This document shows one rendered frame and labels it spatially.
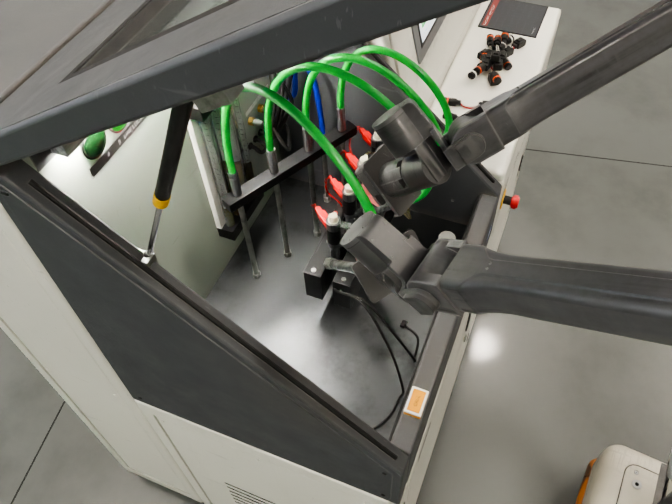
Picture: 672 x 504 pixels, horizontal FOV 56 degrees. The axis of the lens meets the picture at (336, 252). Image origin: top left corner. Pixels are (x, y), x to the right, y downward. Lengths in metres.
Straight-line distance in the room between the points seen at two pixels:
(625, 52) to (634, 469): 1.27
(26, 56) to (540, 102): 0.69
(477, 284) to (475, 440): 1.52
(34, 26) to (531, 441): 1.79
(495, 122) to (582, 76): 0.12
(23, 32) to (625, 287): 0.83
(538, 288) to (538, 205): 2.15
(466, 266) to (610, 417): 1.65
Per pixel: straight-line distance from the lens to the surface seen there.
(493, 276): 0.66
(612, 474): 1.92
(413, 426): 1.12
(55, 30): 1.01
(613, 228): 2.77
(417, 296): 0.73
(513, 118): 0.91
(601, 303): 0.58
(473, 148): 0.89
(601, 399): 2.32
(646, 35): 0.94
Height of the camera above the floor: 1.98
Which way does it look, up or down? 52 degrees down
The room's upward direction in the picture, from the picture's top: 4 degrees counter-clockwise
